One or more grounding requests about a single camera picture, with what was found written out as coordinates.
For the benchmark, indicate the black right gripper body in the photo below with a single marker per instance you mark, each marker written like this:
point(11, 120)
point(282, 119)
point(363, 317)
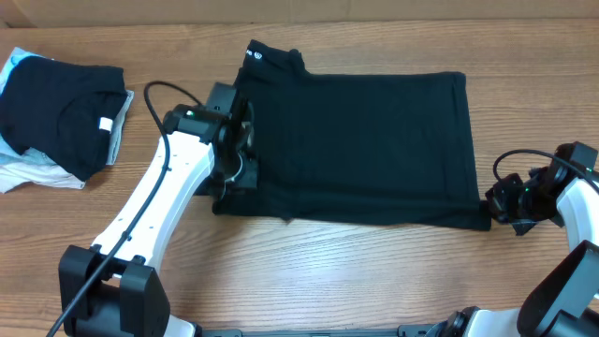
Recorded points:
point(497, 202)

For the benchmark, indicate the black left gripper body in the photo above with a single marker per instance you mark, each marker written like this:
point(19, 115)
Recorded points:
point(248, 175)

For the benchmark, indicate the black t-shirt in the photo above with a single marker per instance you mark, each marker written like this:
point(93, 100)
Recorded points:
point(364, 149)

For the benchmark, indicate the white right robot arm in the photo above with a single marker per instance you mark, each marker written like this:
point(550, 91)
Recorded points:
point(564, 192)

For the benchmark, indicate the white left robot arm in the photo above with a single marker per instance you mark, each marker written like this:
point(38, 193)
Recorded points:
point(113, 287)

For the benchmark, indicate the folded grey garment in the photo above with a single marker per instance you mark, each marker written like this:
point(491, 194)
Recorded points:
point(117, 130)

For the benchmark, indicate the folded dark navy shirt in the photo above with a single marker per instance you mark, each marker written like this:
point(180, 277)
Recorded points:
point(97, 94)

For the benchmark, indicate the folded white garment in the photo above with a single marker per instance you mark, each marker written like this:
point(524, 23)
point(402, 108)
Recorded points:
point(28, 173)

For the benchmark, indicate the brown cardboard backboard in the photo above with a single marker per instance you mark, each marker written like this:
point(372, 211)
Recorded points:
point(84, 13)

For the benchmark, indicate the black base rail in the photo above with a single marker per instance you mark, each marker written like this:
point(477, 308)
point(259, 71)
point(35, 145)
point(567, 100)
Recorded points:
point(401, 331)

